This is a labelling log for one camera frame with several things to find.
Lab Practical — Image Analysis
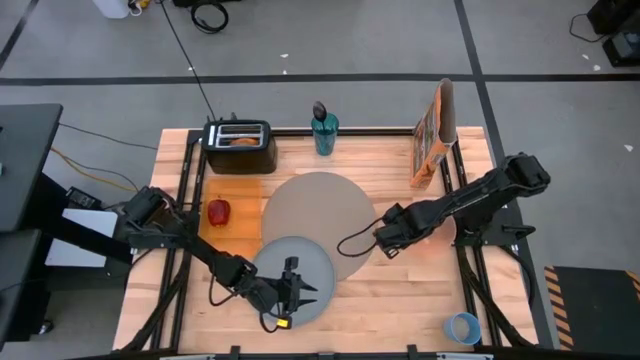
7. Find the light blue cup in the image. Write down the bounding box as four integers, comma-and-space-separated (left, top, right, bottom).
443, 312, 483, 347

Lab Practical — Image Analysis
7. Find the thin black floor cable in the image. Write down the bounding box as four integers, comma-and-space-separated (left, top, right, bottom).
57, 122, 159, 151

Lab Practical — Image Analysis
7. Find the Cheerios cereal box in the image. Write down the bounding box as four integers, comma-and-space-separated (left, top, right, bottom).
409, 77, 458, 191

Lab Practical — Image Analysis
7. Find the black right gripper cable loop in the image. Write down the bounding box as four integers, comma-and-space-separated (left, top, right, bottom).
336, 217, 384, 259

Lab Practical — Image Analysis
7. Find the round beige placemat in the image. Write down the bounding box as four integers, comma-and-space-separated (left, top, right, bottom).
261, 171, 379, 282

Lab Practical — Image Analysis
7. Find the black aluminium table frame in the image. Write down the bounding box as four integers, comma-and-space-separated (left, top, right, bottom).
117, 112, 541, 360

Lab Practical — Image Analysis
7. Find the round grey plate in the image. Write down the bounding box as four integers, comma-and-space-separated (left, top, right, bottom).
251, 235, 336, 329

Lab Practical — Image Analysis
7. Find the white floor container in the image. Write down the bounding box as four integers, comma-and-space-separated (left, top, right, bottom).
92, 0, 132, 20

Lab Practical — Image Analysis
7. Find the black power adapter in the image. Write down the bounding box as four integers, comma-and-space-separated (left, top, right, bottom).
64, 185, 104, 211

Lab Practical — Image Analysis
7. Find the white flat panel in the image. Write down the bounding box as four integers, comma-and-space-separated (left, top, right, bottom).
44, 207, 119, 269

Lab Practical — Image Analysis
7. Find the black workstation desk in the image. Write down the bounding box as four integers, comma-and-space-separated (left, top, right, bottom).
0, 102, 136, 351

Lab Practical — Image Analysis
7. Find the yellow floor cable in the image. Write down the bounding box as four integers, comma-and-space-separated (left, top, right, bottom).
49, 146, 140, 194

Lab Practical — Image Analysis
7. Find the black two-slot toaster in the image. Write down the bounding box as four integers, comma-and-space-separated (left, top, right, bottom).
201, 118, 279, 176

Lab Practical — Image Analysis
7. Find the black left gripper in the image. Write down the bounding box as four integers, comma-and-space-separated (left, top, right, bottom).
257, 255, 320, 318

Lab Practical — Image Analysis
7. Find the black floor equipment case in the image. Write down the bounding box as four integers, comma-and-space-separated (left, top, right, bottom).
585, 0, 640, 69

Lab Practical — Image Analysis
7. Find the red apple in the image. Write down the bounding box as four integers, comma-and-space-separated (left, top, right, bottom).
207, 198, 232, 228

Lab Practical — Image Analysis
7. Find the teal ribbed tumbler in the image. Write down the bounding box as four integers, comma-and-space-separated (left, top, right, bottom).
310, 112, 341, 157

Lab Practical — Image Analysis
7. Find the black hazard-striped floor mat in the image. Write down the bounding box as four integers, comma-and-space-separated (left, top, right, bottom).
543, 264, 640, 351

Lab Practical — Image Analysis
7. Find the black toaster power cable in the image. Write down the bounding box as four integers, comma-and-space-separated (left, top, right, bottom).
158, 0, 219, 124

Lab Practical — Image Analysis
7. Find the coiled black floor cable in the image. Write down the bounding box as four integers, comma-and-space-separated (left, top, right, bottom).
189, 1, 230, 35

